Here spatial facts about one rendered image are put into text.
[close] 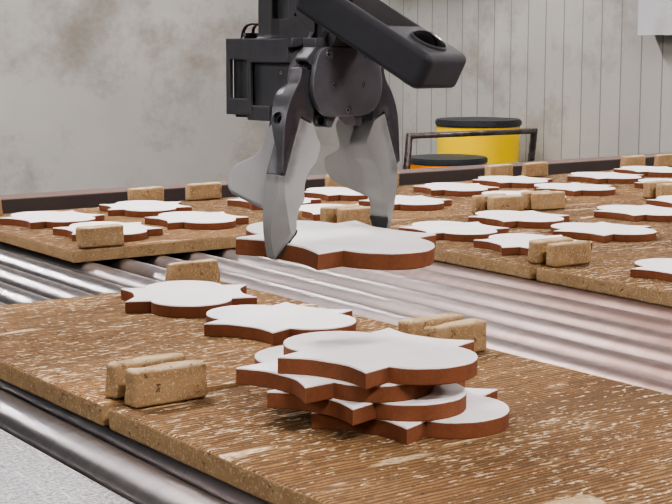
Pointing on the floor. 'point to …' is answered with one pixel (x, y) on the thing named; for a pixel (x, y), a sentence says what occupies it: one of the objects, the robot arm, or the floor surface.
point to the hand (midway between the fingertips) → (337, 242)
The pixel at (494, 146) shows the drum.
